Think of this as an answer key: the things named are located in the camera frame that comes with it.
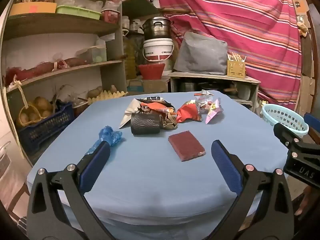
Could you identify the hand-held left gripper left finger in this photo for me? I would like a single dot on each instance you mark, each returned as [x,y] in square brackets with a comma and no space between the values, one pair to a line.
[96,165]

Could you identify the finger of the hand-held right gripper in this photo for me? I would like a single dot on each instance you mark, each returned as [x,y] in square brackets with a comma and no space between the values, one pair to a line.
[313,123]
[283,133]

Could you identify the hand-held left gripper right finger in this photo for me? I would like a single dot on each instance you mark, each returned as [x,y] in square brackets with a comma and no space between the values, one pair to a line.
[225,165]

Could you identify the teal plastic basket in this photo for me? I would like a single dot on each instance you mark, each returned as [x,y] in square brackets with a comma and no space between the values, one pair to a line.
[280,120]

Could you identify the blue plastic glove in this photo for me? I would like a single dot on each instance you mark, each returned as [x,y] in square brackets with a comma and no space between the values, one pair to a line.
[110,135]

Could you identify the maroon scouring pad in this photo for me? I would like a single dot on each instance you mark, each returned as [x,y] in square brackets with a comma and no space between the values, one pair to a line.
[186,145]

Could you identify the pink wrapper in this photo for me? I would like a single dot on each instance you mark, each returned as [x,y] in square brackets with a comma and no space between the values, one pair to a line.
[212,115]

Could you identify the red and white wrapper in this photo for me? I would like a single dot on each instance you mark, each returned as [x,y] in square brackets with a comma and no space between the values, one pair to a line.
[205,105]

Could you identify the silver white wrapper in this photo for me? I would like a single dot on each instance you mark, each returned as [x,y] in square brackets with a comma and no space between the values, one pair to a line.
[129,110]

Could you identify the red foil wrapper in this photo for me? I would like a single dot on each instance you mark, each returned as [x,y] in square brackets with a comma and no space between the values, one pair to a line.
[187,112]

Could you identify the small clear wrapper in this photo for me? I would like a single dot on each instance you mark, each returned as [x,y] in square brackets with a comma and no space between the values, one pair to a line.
[203,93]

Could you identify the orange snack wrapper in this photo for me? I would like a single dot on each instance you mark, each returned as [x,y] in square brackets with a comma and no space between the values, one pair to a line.
[156,106]

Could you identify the dark blue patterned wrapper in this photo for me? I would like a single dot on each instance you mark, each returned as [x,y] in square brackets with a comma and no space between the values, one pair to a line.
[152,98]

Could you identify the person's right hand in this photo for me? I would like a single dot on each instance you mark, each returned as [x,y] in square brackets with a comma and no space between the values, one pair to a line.
[303,202]

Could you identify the folded cardboard pieces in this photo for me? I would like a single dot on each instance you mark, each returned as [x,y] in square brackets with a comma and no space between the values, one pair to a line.
[306,97]

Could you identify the yellow capped bottle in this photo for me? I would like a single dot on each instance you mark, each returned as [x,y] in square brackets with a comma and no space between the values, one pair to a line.
[263,107]

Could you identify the light blue tablecloth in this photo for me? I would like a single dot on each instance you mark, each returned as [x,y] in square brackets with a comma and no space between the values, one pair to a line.
[150,185]

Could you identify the dark blue plastic crate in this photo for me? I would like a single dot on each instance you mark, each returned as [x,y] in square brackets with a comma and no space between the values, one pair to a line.
[45,130]

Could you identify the yellow egg tray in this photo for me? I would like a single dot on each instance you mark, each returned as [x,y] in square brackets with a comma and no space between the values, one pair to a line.
[107,96]

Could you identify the large potato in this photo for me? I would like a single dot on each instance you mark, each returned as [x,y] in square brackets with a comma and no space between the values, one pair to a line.
[95,92]

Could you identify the dried plant stalk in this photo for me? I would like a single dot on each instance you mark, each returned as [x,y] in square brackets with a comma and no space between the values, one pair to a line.
[58,97]

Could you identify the small potato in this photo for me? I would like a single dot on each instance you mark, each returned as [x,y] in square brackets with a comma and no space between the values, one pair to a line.
[113,89]

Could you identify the yellow utensil holder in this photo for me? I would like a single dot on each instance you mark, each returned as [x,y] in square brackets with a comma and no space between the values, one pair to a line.
[236,69]

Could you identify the dark pan in cabinet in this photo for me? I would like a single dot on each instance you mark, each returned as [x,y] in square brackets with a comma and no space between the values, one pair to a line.
[211,86]

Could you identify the yellow net bag of potatoes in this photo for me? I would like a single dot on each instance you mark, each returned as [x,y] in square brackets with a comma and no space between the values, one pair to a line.
[32,115]

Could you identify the steel pot in cabinet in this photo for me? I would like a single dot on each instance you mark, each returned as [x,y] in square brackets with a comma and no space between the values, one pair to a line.
[187,86]

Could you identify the blue printed cardboard box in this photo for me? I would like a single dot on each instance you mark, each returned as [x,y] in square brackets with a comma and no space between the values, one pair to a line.
[135,86]

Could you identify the low wooden cabinet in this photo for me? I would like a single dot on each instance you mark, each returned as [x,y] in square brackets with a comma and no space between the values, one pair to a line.
[212,76]

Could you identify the bundle of wooden sticks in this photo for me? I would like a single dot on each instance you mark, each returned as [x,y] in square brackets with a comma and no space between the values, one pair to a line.
[236,57]

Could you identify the brown cardboard box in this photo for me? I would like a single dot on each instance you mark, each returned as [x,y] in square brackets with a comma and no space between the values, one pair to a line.
[156,85]

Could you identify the sweet potato in net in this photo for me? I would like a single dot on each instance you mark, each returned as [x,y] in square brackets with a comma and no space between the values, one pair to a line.
[72,62]

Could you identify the red plastic bowl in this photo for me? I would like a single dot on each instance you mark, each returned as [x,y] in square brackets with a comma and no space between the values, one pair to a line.
[151,71]

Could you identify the clear plastic container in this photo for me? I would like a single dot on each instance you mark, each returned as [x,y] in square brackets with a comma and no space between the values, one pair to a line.
[92,55]

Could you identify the large oil bottle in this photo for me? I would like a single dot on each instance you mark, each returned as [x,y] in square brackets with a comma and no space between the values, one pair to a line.
[130,60]

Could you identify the red net bag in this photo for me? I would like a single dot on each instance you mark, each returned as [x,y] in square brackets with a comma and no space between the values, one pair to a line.
[30,73]

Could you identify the grey fabric cover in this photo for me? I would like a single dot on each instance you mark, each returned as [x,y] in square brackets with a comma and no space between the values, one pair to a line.
[200,55]

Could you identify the red striped cloth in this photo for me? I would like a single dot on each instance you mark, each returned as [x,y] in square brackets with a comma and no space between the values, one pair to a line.
[237,17]

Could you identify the white plastic bucket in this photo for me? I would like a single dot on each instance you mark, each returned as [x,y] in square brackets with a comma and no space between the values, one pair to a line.
[157,47]

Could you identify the wooden shelf unit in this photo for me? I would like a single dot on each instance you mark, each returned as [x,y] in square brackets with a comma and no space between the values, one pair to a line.
[62,25]

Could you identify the glass jar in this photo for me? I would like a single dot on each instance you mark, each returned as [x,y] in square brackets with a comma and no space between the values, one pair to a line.
[136,26]

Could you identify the white plastic jar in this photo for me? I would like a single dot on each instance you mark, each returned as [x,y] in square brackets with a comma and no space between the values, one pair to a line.
[125,22]

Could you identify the metal cooking pot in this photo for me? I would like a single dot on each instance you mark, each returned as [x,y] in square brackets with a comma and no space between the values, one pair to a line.
[156,30]

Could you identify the small red plastic basket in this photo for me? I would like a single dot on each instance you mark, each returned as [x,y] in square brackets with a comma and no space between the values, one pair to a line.
[110,17]

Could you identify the green plastic tray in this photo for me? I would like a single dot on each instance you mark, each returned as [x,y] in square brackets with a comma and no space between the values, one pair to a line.
[77,12]

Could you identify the clear plastic bags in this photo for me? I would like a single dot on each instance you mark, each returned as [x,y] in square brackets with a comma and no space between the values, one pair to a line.
[82,3]

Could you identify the wooden rod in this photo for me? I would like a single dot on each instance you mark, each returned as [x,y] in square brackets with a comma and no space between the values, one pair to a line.
[175,10]

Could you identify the orange cardboard box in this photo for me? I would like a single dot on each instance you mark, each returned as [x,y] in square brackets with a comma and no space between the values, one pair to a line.
[32,8]

